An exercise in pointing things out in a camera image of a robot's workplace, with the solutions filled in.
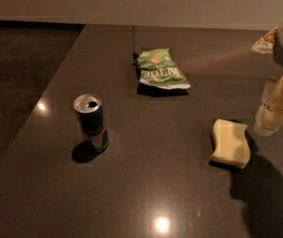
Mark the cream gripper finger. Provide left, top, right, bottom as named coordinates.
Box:
left=253, top=73, right=283, bottom=136

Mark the yellow sponge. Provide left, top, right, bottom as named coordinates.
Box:
left=211, top=119, right=251, bottom=170

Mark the beige snack bag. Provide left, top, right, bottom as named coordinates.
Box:
left=251, top=27, right=278, bottom=55

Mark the green jalapeno chip bag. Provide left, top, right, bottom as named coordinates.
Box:
left=134, top=49, right=191, bottom=90

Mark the dark energy drink can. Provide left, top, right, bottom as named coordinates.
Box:
left=73, top=94, right=109, bottom=154

